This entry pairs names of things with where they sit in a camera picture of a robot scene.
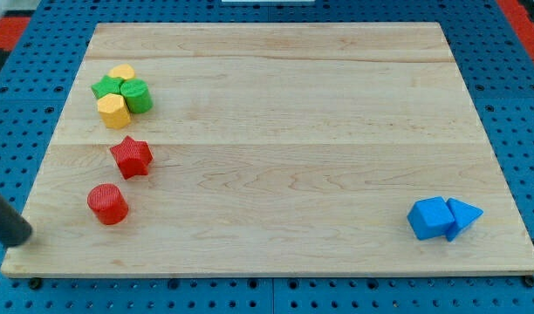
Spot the blue cube block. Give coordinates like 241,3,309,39
407,196,455,241

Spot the light wooden board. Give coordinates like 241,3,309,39
1,22,534,278

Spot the red star block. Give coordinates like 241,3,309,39
110,136,153,180

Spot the green cylinder block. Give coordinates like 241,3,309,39
120,78,153,113

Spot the yellow hexagon block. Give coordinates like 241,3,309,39
97,93,131,129

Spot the red cylinder block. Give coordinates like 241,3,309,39
87,183,129,225

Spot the yellow heart block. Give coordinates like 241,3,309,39
107,64,136,80

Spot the green star block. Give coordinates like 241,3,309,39
91,75,124,99

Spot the blue triangle block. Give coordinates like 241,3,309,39
445,198,483,242

